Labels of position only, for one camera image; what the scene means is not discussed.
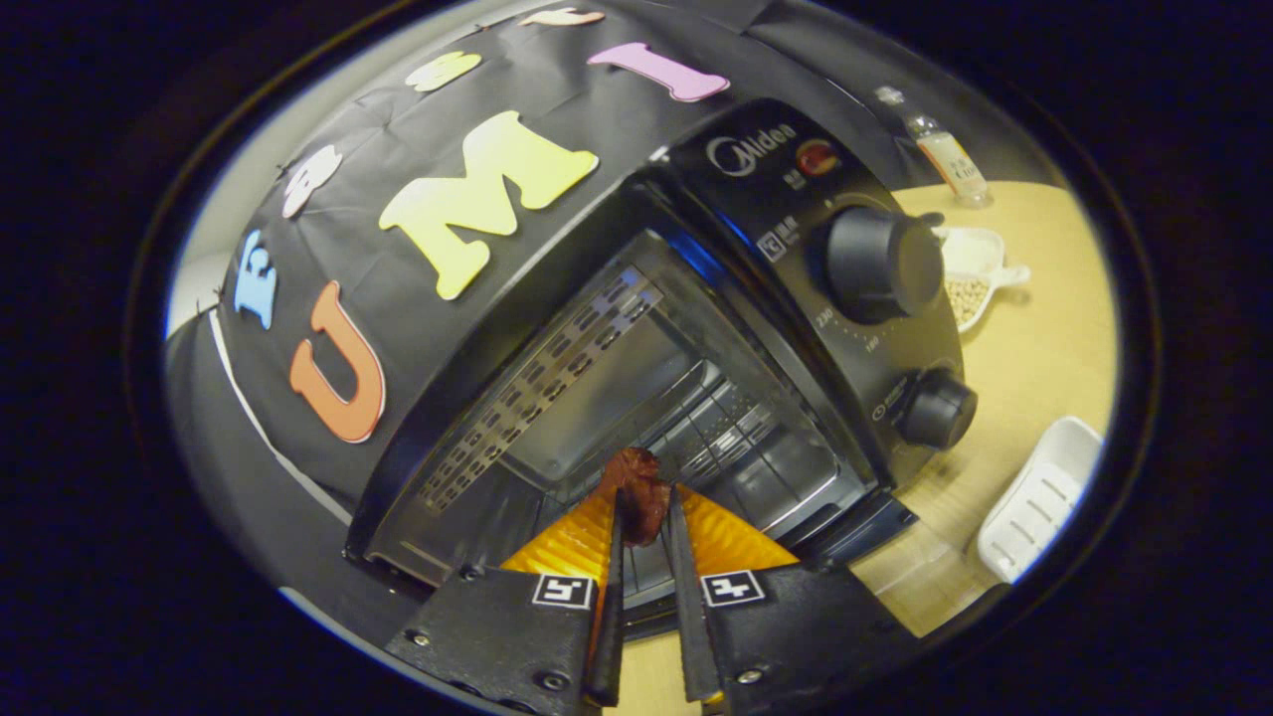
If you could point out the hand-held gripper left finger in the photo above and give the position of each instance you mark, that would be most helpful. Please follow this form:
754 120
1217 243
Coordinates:
609 597

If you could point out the black toaster oven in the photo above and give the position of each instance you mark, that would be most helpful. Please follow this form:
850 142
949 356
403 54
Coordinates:
776 199

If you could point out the white divided dish with beans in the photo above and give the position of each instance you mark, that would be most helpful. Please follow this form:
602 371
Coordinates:
970 293

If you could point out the clear glass bottle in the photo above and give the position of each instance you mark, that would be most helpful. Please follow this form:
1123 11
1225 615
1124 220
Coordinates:
950 159

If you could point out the white rectangular tray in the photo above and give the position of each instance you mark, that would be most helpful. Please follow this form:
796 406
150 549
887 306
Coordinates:
1039 502

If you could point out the red meat slice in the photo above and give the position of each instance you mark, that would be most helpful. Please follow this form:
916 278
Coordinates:
638 492

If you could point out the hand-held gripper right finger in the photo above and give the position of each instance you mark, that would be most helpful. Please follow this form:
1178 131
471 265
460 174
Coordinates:
688 617

